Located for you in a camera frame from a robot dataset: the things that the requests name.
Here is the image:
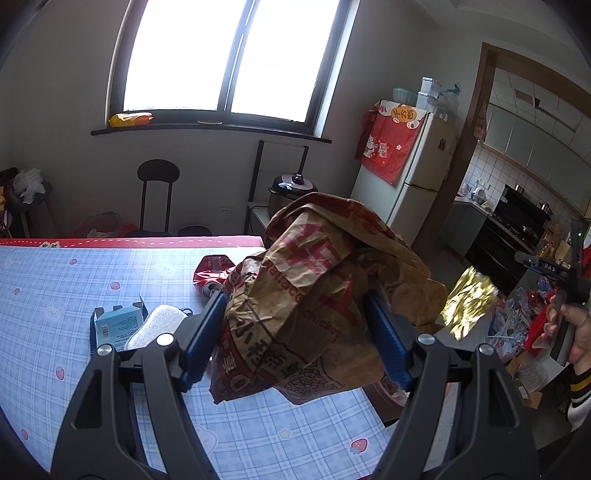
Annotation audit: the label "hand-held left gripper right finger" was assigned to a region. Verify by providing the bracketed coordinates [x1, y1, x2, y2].
[365, 291, 539, 480]

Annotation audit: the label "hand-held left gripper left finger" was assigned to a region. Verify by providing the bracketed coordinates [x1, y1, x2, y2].
[50, 291, 229, 480]

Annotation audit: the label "brown plastic bucket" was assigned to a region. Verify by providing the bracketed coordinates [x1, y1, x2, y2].
[365, 376, 409, 428]

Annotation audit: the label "gold foil wrapper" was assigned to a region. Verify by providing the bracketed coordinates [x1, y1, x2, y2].
[440, 265, 500, 341]

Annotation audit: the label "brown printed paper bag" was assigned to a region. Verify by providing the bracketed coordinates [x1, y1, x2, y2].
[209, 193, 448, 407]

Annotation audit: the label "person's right forearm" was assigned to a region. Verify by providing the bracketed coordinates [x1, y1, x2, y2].
[561, 360, 591, 432]

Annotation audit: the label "person's right hand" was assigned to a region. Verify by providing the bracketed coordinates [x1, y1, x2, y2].
[542, 293, 591, 366]

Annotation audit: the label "group of condiment bottles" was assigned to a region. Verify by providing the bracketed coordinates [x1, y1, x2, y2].
[538, 224, 573, 259]

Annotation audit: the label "black kitchen range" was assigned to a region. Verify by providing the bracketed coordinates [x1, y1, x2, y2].
[465, 185, 555, 296]

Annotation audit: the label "white sponge pad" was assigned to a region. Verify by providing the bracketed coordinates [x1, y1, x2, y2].
[124, 304, 188, 352]

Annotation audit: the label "clear plastic bags pile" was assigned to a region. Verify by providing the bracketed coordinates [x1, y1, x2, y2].
[485, 286, 555, 365]

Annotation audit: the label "crushed red can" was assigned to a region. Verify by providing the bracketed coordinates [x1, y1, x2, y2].
[193, 255, 241, 298]

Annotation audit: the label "grey lower kitchen cabinet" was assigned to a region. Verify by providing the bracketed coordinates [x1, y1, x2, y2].
[443, 199, 490, 257]

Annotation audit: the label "light blue carton box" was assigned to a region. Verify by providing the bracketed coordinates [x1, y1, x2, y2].
[89, 299, 149, 354]

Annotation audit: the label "grey upper kitchen cabinets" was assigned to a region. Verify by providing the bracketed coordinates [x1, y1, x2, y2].
[482, 102, 591, 185]

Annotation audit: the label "white refrigerator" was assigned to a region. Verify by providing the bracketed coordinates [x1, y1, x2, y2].
[351, 99, 462, 250]

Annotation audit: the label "red plastic bag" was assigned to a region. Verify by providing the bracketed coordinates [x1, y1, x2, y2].
[76, 212, 139, 238]

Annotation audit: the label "orange paper hanging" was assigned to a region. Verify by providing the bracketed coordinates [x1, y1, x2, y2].
[475, 100, 489, 141]

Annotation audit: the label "blue plaid tablecloth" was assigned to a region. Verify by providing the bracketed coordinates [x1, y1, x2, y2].
[0, 244, 393, 476]

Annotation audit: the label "clear plastic bag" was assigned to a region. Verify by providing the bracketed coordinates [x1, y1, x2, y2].
[436, 82, 462, 121]

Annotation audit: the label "electric pressure cooker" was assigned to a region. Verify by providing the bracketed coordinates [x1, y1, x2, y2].
[268, 172, 319, 217]

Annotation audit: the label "black chair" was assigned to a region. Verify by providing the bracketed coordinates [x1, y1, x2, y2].
[137, 159, 181, 237]

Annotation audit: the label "red printed cloth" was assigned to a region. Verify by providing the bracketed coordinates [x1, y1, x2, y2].
[355, 100, 428, 186]

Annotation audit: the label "white storage boxes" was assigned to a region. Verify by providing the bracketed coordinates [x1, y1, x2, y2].
[418, 78, 441, 112]

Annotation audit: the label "dark grey bin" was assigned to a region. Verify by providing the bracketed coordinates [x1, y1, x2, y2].
[9, 180, 54, 238]

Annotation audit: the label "black windowsill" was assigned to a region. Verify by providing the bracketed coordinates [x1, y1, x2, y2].
[91, 121, 333, 145]

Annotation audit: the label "yellow snack packet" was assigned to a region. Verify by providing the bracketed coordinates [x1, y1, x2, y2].
[108, 112, 153, 128]

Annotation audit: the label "white crumpled plastic bag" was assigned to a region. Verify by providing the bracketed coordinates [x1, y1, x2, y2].
[13, 168, 43, 204]

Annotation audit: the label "black framed window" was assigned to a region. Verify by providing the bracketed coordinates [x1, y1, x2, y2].
[107, 0, 361, 139]

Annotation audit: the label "black frame side table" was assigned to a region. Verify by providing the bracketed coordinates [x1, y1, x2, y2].
[245, 140, 310, 236]

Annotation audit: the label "wooden door frame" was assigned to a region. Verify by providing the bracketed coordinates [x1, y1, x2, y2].
[411, 42, 591, 259]

